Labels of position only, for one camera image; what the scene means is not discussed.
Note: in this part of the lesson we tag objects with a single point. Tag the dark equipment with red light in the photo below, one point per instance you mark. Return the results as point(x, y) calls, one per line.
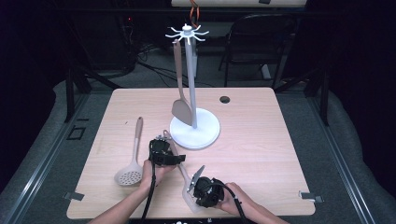
point(128, 34)

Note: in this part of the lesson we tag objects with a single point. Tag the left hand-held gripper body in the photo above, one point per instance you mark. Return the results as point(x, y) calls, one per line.
point(160, 152)

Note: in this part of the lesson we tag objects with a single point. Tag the person's left hand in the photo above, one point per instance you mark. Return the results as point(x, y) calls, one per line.
point(152, 177)

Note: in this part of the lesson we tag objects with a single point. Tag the beige solid spatula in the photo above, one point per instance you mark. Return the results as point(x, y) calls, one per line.
point(182, 110)

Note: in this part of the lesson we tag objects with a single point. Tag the metal table bracket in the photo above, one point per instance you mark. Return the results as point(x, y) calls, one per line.
point(74, 196)
point(309, 196)

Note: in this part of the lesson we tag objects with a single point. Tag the beige perforated skimmer spoon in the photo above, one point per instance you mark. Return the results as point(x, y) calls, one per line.
point(129, 178)

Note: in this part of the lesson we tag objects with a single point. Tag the person's right hand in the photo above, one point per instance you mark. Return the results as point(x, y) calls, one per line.
point(236, 202)

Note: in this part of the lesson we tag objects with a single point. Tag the black metal stand frame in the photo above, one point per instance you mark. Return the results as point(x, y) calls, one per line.
point(324, 99)
point(70, 93)

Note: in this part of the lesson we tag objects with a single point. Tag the beige slotted spatula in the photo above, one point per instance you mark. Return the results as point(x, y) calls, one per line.
point(186, 174)

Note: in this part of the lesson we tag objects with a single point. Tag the white utensil rack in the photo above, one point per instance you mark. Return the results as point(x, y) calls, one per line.
point(199, 130)

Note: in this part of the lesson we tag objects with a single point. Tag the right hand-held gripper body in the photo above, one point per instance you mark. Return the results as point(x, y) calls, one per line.
point(208, 193)

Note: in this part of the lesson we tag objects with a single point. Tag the black folding chair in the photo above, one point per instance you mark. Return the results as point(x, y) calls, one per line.
point(258, 34)

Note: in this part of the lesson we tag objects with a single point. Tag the aluminium floor rail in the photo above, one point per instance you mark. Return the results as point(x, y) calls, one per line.
point(342, 168)
point(37, 174)

